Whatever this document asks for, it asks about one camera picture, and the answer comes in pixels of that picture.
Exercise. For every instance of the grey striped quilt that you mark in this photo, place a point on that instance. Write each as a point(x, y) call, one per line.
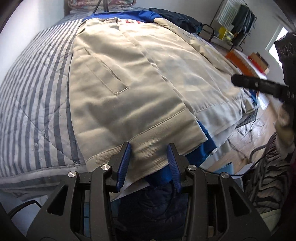
point(38, 145)

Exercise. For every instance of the floral folded blankets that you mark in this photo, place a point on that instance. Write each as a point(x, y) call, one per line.
point(91, 5)

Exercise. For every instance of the hanging striped cloth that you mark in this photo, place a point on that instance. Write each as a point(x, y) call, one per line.
point(227, 12)

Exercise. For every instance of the black metal clothes rack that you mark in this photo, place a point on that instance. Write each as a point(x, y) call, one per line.
point(210, 32)

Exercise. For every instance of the hanging dark clothes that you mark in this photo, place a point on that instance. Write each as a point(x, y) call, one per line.
point(242, 24)

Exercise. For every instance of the gloved right hand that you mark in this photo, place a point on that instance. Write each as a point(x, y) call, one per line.
point(285, 135)

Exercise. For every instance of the brown cardboard box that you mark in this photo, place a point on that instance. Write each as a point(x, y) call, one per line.
point(259, 62)

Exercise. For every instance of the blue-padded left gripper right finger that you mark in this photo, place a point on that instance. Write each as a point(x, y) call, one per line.
point(178, 166)

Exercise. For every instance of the yellow box on rack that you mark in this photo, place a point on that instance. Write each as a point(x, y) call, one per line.
point(225, 35)

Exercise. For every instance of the dark navy garment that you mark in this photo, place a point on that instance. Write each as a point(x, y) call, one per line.
point(183, 21)

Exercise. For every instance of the orange blanket bundle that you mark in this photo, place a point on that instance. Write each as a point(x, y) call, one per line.
point(241, 61)

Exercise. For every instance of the beige and blue jacket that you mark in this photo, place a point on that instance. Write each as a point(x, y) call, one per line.
point(142, 79)

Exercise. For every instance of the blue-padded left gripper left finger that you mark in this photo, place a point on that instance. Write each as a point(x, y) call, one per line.
point(119, 165)

